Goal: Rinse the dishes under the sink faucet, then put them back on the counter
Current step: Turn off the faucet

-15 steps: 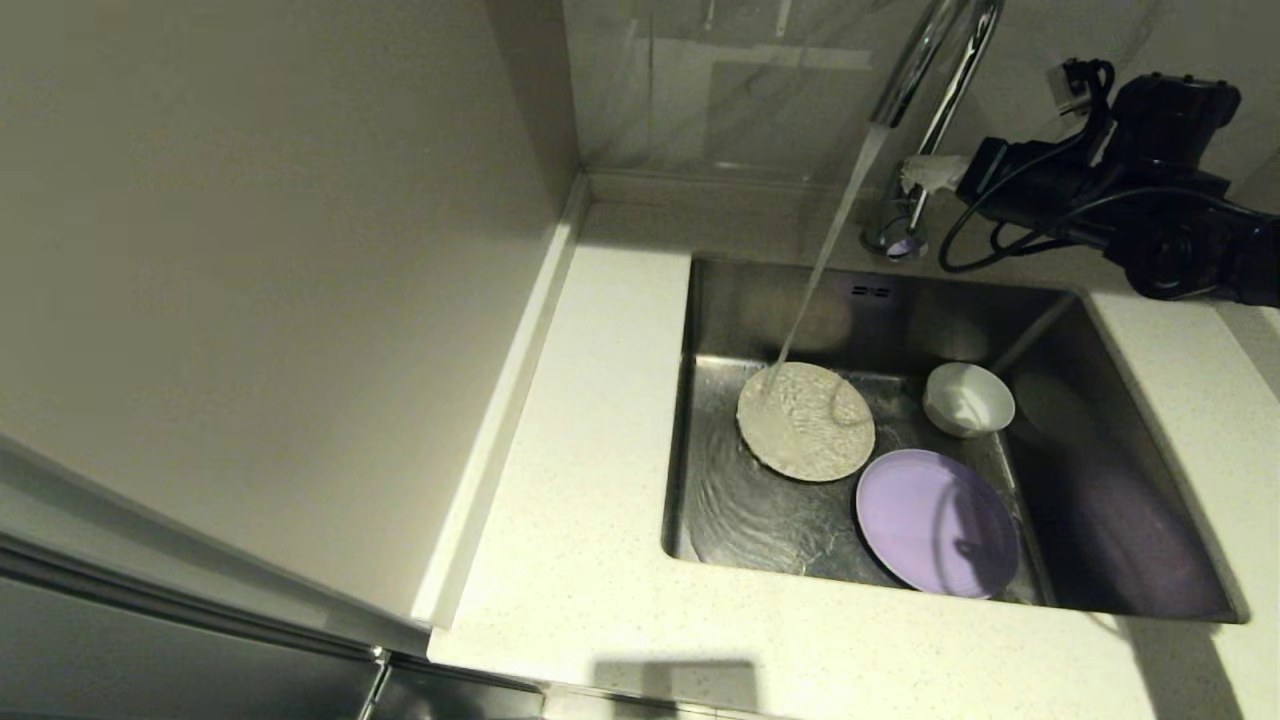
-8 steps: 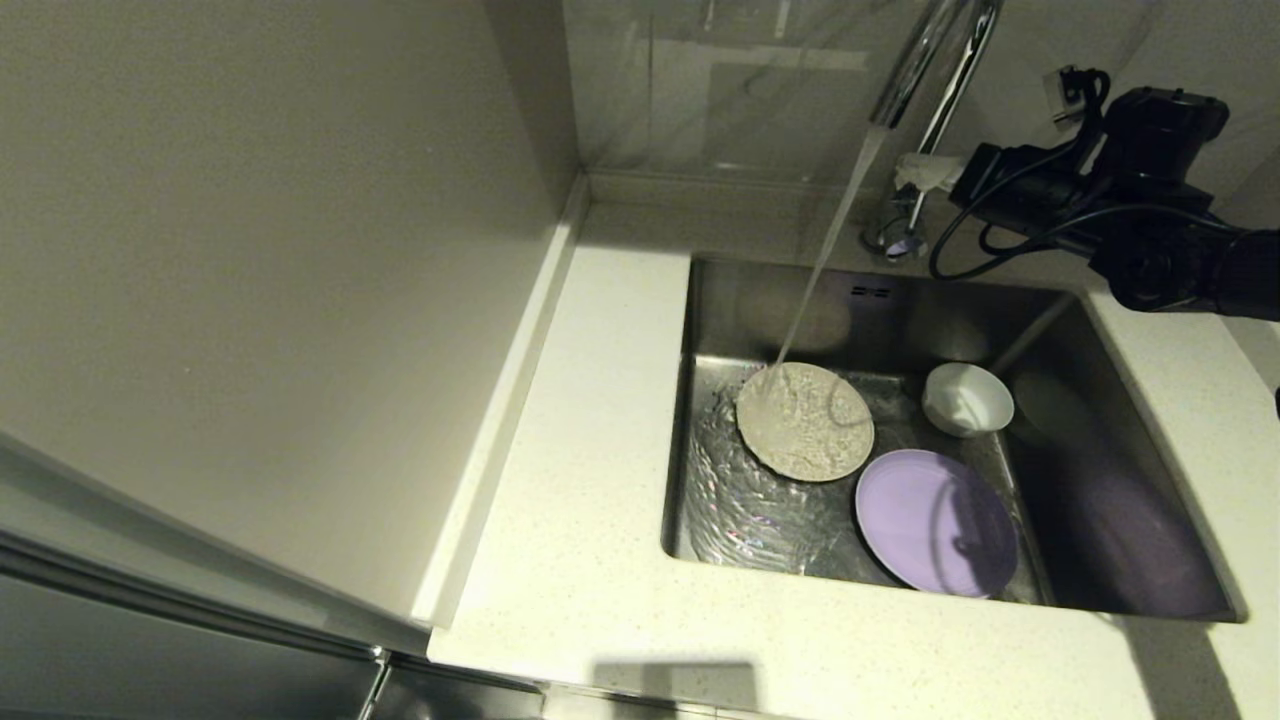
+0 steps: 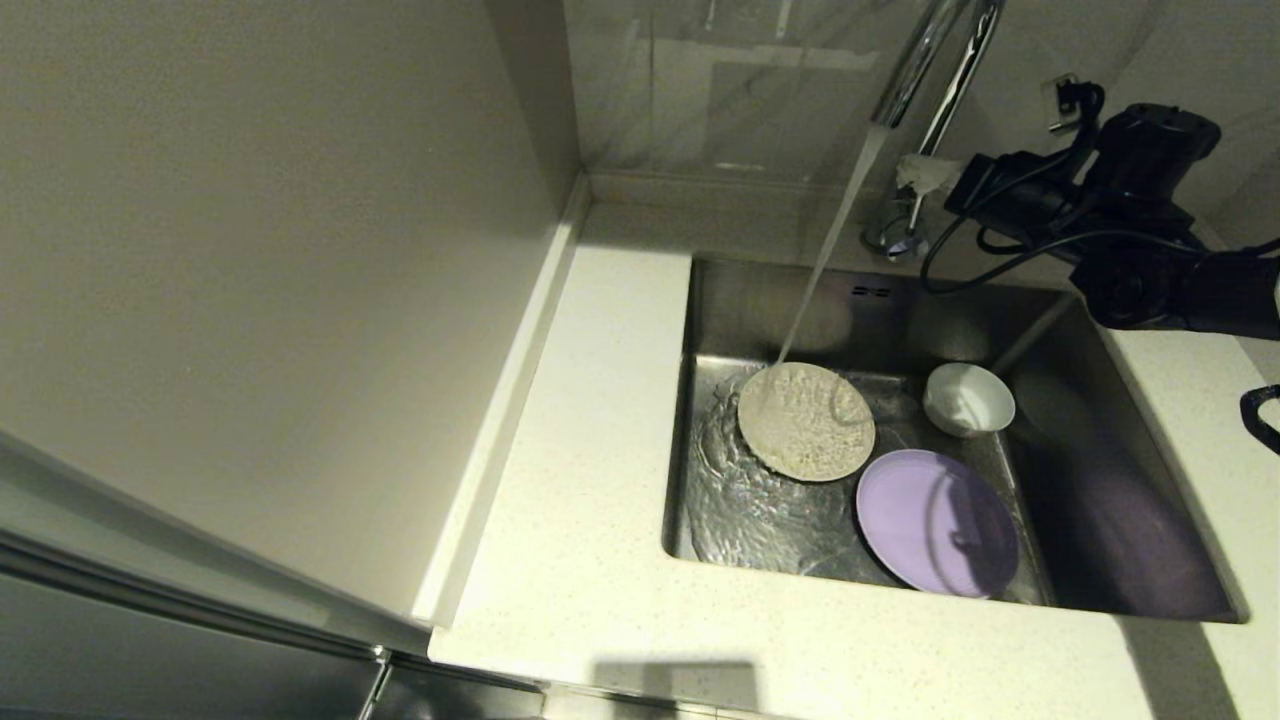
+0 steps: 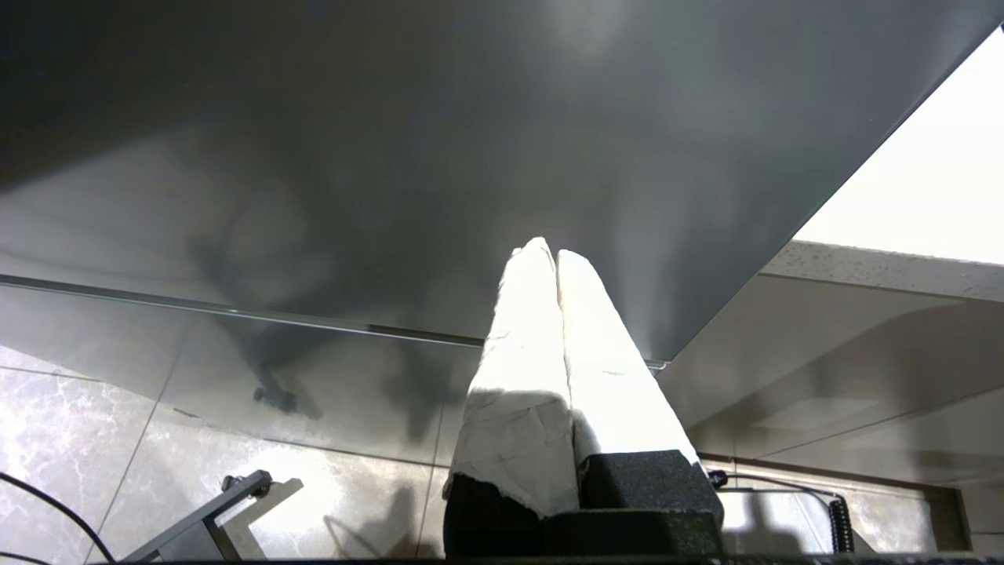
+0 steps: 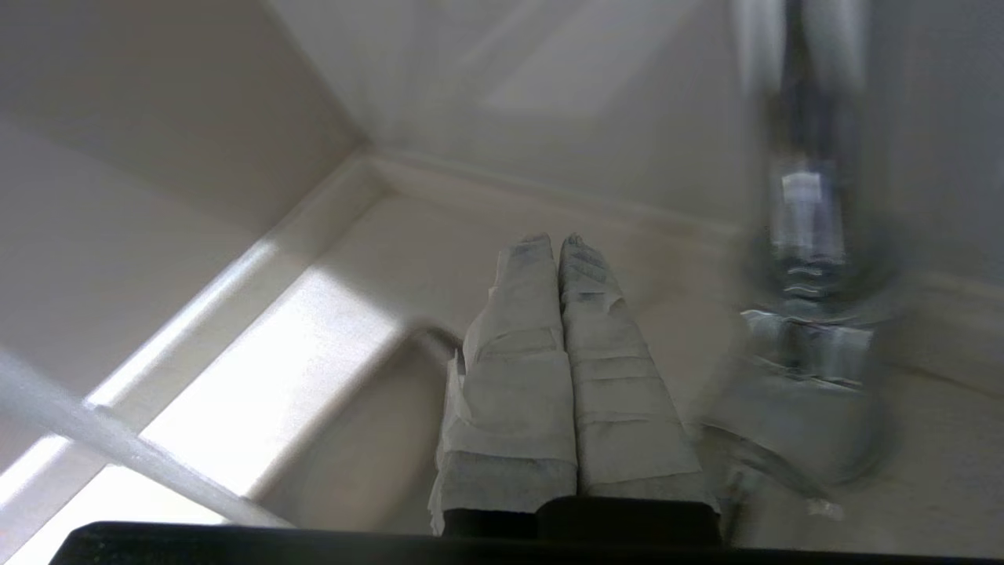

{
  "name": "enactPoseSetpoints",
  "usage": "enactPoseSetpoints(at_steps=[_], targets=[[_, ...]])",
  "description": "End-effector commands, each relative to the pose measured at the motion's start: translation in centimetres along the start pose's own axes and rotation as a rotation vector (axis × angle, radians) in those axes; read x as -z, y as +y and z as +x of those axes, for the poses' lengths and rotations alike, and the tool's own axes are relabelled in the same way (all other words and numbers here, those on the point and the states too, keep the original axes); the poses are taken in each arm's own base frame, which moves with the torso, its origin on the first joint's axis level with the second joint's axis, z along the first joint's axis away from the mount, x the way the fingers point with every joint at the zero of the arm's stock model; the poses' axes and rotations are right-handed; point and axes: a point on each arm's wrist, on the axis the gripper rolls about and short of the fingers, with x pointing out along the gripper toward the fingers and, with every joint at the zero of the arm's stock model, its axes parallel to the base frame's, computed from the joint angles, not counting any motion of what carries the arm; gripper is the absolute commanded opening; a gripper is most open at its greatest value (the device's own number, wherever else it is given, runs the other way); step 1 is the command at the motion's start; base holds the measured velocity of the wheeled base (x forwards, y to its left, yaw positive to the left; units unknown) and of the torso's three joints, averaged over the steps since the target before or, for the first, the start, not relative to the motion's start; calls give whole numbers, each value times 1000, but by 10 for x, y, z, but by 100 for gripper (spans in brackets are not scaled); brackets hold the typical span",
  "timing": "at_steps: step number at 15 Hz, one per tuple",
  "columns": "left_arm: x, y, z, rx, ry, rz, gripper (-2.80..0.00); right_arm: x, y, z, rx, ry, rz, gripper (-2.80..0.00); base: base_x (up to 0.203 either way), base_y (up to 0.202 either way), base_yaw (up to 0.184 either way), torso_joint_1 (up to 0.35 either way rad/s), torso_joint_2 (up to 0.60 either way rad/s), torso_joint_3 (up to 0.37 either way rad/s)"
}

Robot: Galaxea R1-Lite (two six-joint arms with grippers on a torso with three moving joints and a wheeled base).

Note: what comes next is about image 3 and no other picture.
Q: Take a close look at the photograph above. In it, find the beige round plate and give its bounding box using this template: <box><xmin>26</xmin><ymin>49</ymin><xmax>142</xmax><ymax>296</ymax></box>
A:
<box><xmin>737</xmin><ymin>362</ymin><xmax>877</xmax><ymax>484</ymax></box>

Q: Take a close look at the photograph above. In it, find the stainless steel sink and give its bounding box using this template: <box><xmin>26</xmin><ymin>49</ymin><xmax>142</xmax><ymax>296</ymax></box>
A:
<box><xmin>660</xmin><ymin>252</ymin><xmax>1249</xmax><ymax>623</ymax></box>

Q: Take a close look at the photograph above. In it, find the black camera cable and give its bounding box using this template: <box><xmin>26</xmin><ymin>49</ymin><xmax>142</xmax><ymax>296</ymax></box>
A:
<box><xmin>918</xmin><ymin>78</ymin><xmax>1280</xmax><ymax>457</ymax></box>

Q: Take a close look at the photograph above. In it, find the grey metal cabinet front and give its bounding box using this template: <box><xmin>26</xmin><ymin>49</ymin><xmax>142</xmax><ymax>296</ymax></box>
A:
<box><xmin>0</xmin><ymin>430</ymin><xmax>546</xmax><ymax>720</ymax></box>

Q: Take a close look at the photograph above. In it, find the lilac round plate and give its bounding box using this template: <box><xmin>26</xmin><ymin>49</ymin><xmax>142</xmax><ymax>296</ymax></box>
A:
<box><xmin>855</xmin><ymin>448</ymin><xmax>1022</xmax><ymax>600</ymax></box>

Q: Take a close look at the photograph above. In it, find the chrome gooseneck faucet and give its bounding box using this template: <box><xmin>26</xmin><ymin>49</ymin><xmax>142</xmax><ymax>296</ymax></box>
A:
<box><xmin>862</xmin><ymin>0</ymin><xmax>1005</xmax><ymax>263</ymax></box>

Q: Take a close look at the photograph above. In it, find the small white bowl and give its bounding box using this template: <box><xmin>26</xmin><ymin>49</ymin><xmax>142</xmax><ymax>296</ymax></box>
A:
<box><xmin>922</xmin><ymin>362</ymin><xmax>1017</xmax><ymax>439</ymax></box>

